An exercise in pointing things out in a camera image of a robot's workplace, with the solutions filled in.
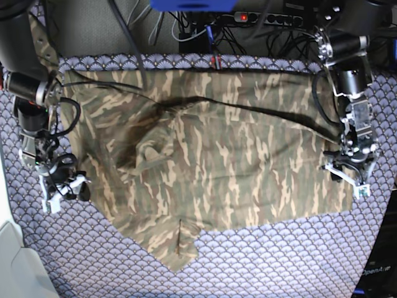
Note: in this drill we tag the blue fan-pattern table cloth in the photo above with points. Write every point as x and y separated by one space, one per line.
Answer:
323 256

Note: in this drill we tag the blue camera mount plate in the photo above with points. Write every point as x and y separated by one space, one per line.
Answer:
193 5

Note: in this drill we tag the image-left robot arm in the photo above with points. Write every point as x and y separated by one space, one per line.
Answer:
44 115

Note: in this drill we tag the camouflage T-shirt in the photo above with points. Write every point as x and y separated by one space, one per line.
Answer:
200 151

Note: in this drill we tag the red black table clamp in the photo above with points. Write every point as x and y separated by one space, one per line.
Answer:
216 62

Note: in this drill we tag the black OpenArm box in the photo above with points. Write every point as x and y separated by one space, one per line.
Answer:
378 278

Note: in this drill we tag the black power strip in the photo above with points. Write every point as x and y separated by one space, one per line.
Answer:
270 19

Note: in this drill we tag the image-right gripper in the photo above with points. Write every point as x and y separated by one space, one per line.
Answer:
354 168

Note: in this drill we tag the white plastic bin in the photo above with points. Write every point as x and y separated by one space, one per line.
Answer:
22 271

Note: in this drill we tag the image-right robot arm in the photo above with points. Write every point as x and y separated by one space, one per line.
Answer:
342 34

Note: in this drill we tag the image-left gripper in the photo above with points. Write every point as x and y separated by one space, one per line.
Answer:
60 179

